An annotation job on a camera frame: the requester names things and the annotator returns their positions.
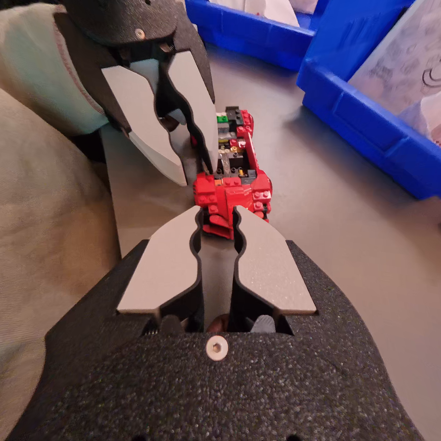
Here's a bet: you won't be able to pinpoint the person's left forearm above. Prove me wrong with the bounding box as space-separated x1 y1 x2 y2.
0 3 111 136

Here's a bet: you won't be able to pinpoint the red toy brick car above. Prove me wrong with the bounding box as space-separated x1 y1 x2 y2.
192 106 273 240

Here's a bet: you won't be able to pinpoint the blue plastic bin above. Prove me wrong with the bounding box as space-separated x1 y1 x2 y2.
297 0 441 200
185 0 317 72

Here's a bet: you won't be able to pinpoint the grey desk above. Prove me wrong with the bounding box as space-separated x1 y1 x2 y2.
100 45 441 441

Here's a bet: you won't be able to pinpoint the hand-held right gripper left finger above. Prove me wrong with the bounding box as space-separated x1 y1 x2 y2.
116 206 204 317

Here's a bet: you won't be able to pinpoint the white printed paper bag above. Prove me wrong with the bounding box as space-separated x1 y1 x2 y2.
347 0 441 147

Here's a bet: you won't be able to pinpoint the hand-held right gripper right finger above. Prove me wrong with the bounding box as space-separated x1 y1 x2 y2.
232 205 317 316

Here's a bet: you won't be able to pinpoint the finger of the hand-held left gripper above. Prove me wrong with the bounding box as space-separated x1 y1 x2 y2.
101 65 198 187
159 49 219 174

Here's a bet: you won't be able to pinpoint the person's beige pants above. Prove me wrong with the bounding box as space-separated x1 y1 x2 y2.
0 88 122 431

